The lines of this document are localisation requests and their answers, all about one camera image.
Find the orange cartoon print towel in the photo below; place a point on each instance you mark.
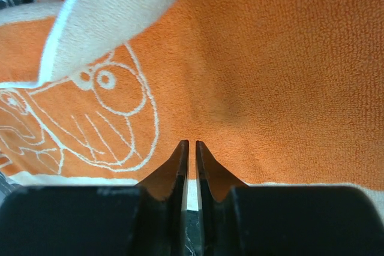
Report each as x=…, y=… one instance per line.
x=283, y=92

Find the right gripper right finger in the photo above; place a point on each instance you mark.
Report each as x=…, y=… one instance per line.
x=239, y=219

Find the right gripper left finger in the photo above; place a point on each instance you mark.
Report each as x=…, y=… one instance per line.
x=147, y=218

